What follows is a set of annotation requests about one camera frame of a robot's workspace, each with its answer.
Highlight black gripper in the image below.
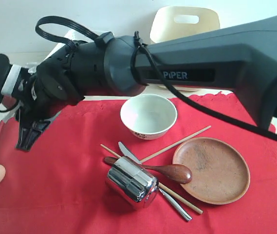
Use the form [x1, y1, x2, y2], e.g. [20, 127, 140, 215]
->
[14, 70, 63, 151]

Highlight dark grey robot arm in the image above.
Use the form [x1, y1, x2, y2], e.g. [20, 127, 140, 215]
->
[13, 16, 277, 151]

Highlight red table cloth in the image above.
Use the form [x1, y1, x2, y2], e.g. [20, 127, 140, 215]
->
[0, 98, 277, 234]

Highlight steel table knife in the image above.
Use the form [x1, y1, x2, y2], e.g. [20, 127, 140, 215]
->
[118, 141, 192, 222]

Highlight white perforated plastic basket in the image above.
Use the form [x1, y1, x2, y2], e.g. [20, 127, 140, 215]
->
[44, 29, 77, 60]

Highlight white ceramic bowl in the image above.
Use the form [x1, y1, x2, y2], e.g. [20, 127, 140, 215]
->
[120, 94, 178, 140]

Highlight shiny steel cup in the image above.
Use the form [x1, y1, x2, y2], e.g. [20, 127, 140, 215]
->
[103, 156, 159, 210]

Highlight brown wooden spoon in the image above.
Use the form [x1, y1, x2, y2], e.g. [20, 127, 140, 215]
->
[103, 156, 192, 184]

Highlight cream plastic bin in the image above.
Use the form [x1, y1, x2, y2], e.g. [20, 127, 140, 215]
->
[149, 6, 220, 44]

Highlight upper wooden chopstick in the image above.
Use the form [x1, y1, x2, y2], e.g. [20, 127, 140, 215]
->
[141, 125, 211, 163]

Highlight wooden chopstick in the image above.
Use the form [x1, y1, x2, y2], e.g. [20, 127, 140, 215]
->
[100, 144, 203, 215]
[141, 125, 211, 163]

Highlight lower wooden chopstick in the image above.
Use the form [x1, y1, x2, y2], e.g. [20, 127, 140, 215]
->
[100, 144, 203, 215]

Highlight brown wooden plate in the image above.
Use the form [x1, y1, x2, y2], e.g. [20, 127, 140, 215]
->
[172, 137, 250, 205]

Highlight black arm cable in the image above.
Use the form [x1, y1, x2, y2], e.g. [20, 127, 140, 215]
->
[35, 16, 277, 144]

